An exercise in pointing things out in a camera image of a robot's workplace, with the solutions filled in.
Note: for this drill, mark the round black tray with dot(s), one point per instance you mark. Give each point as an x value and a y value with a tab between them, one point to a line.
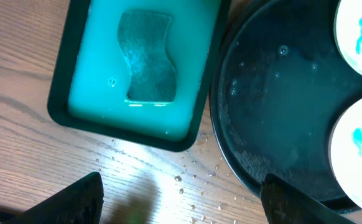
279	90

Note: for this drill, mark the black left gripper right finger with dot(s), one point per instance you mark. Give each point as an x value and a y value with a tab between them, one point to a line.
284	204

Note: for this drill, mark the green rectangular water tray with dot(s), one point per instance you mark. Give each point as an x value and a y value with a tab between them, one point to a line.
91	78

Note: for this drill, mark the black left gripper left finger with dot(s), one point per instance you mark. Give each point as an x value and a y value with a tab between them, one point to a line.
80	202

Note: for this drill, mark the mint green stained plate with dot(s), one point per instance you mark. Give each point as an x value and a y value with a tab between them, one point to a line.
348	32

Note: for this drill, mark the white stained plate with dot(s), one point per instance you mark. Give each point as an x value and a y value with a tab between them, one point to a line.
345	152

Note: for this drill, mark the green yellow sponge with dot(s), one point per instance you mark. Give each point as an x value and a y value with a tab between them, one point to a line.
142	38

